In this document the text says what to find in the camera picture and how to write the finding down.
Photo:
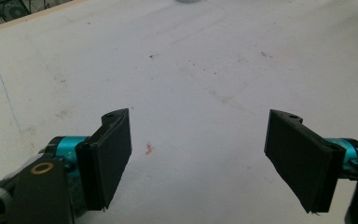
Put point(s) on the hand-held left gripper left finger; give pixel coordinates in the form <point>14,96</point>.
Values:
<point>105,161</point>

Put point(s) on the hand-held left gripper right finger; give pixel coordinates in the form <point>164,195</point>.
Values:
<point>301,155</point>

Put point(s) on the dark equipment beyond table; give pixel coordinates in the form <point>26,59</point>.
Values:
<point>9,11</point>

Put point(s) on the grey round object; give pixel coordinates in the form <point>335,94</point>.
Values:
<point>187,1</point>

